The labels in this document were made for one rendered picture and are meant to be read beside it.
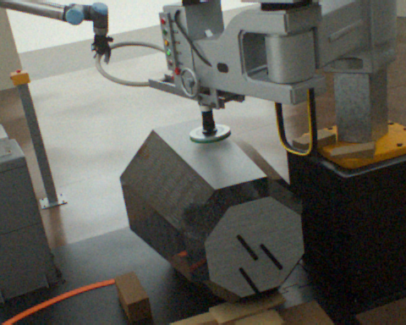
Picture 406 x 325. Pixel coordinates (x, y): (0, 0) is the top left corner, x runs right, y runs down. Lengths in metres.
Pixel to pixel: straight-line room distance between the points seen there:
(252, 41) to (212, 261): 0.96
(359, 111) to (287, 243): 0.79
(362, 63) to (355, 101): 0.22
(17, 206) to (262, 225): 1.58
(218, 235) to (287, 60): 0.79
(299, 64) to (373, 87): 0.71
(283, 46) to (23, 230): 1.99
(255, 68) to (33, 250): 1.83
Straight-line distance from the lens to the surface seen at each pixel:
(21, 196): 3.57
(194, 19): 2.83
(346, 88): 3.03
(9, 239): 3.66
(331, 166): 2.95
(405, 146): 3.04
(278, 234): 2.64
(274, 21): 2.34
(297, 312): 2.96
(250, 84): 2.53
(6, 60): 9.58
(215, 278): 2.63
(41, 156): 4.81
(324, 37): 2.52
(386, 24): 2.91
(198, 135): 3.04
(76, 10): 3.34
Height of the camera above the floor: 1.91
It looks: 21 degrees down
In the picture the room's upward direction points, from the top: 9 degrees counter-clockwise
